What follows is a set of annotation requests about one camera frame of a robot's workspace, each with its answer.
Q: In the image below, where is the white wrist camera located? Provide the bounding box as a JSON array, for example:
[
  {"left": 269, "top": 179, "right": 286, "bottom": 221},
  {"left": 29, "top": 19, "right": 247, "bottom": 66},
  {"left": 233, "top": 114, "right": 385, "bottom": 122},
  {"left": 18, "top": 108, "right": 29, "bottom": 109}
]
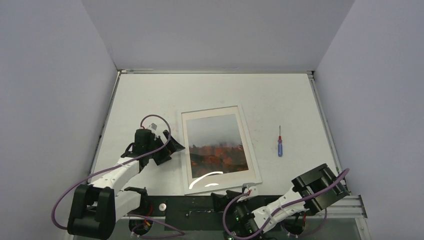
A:
[
  {"left": 146, "top": 123, "right": 158, "bottom": 134},
  {"left": 236, "top": 183, "right": 259, "bottom": 203}
]

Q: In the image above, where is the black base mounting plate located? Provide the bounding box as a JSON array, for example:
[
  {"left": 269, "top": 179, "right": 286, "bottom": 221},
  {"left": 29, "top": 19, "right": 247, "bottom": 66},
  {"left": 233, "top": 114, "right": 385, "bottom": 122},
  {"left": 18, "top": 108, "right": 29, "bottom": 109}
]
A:
[{"left": 128, "top": 193, "right": 311, "bottom": 235}]

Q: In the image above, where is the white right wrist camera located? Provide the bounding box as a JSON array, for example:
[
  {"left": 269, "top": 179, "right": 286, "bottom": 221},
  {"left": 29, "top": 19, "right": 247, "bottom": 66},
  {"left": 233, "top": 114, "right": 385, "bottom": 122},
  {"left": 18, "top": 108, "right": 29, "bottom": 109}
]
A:
[{"left": 236, "top": 183, "right": 259, "bottom": 203}]

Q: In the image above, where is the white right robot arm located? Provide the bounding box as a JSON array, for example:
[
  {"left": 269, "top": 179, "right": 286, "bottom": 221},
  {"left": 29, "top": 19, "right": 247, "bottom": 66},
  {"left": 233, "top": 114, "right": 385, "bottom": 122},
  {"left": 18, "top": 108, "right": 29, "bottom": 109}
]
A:
[{"left": 210, "top": 163, "right": 350, "bottom": 240}]

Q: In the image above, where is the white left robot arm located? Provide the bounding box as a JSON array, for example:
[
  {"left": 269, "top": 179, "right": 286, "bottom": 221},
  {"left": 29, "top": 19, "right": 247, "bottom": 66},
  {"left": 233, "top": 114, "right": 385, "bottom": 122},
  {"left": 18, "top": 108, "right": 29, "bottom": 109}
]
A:
[{"left": 66, "top": 128, "right": 185, "bottom": 240}]

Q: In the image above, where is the blue red screwdriver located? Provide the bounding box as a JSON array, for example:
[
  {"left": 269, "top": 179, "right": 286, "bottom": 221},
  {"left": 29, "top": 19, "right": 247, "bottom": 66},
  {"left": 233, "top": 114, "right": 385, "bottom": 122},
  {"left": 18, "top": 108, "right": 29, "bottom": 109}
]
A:
[{"left": 277, "top": 125, "right": 283, "bottom": 157}]

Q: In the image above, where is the autumn forest photo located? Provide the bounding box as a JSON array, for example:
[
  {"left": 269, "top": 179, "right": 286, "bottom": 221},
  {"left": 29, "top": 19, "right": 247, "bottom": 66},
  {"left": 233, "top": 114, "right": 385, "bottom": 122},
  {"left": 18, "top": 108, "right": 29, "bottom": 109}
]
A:
[{"left": 186, "top": 114, "right": 249, "bottom": 178}]

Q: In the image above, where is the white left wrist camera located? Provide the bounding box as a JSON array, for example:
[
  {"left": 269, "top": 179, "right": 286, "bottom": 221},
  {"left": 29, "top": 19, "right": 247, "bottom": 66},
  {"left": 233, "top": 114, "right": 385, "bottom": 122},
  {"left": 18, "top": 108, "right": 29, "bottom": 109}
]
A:
[{"left": 146, "top": 123, "right": 158, "bottom": 134}]

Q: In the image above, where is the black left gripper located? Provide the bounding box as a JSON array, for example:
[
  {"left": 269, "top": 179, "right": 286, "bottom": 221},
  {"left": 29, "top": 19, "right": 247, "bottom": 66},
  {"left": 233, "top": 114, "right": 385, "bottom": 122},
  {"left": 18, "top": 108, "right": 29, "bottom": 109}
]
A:
[{"left": 146, "top": 130, "right": 184, "bottom": 165}]

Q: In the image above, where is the white picture frame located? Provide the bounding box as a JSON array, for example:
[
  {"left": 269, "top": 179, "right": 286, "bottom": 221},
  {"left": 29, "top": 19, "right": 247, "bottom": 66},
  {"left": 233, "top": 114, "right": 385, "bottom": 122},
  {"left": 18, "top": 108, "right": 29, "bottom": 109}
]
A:
[{"left": 178, "top": 104, "right": 262, "bottom": 195}]

